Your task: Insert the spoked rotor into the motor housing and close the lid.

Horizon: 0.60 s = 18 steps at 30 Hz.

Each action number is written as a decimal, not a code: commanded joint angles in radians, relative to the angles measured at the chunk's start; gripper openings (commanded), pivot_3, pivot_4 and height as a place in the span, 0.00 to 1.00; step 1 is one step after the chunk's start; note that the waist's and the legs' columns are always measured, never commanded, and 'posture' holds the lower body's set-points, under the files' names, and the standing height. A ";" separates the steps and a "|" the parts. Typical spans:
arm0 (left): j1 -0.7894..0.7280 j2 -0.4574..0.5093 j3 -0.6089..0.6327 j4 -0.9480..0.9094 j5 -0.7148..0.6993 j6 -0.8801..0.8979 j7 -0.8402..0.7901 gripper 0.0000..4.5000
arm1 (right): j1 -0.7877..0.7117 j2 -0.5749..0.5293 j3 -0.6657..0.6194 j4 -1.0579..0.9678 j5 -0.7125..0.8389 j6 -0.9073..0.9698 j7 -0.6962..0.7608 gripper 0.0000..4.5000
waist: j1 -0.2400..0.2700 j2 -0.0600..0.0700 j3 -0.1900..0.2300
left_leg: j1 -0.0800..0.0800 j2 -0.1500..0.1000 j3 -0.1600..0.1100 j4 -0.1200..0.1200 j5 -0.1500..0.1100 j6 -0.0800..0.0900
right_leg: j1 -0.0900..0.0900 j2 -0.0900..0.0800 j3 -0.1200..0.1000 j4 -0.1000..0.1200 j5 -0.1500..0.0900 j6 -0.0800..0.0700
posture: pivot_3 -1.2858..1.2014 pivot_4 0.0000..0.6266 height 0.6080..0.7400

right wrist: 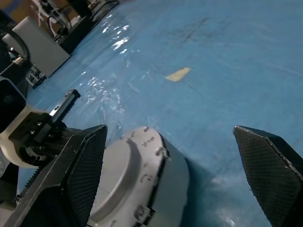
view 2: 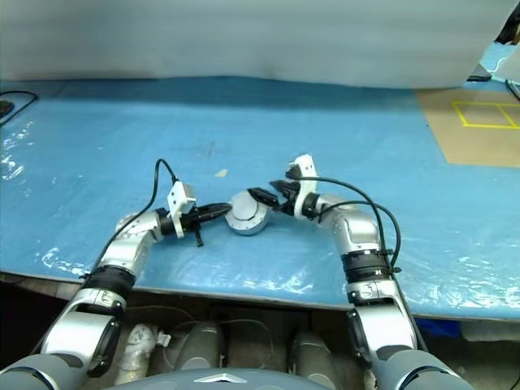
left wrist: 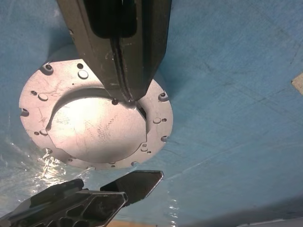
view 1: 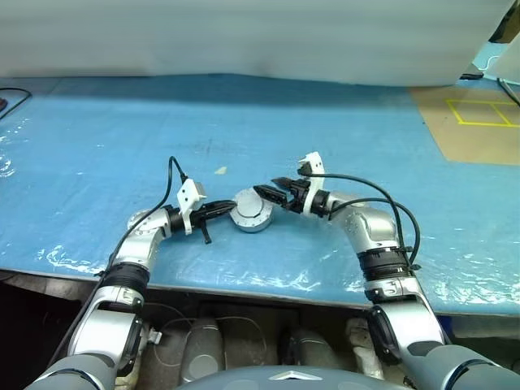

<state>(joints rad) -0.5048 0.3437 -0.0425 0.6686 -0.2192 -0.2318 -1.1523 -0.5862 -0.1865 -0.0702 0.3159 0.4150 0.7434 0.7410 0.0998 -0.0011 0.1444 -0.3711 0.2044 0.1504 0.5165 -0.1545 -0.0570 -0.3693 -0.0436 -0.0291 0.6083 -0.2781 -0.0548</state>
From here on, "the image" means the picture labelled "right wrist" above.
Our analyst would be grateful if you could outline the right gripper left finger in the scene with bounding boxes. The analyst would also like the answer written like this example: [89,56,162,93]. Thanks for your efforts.
[4,124,108,227]

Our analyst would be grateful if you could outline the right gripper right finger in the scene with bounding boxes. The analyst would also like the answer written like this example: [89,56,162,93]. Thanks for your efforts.
[232,125,303,227]

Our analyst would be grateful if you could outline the silver round motor cover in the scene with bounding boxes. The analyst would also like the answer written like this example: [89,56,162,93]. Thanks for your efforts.
[87,126,171,227]

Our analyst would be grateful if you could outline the light grey rectangular box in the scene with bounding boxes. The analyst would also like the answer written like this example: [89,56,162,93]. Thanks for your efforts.
[2,16,71,78]

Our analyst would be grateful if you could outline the black rectangular box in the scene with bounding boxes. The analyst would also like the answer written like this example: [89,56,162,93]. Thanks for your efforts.
[59,15,95,54]

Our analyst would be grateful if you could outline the blue plastic table cover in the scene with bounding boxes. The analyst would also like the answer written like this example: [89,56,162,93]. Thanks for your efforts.
[18,0,303,227]

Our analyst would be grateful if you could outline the beige tape scrap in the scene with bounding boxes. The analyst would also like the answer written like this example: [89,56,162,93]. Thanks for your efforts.
[165,67,191,83]

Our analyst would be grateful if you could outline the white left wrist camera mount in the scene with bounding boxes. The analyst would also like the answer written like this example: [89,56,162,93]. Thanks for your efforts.
[0,59,45,168]

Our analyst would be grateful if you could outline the black equipment with cables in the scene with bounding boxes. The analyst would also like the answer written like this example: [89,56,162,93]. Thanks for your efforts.
[37,0,120,26]

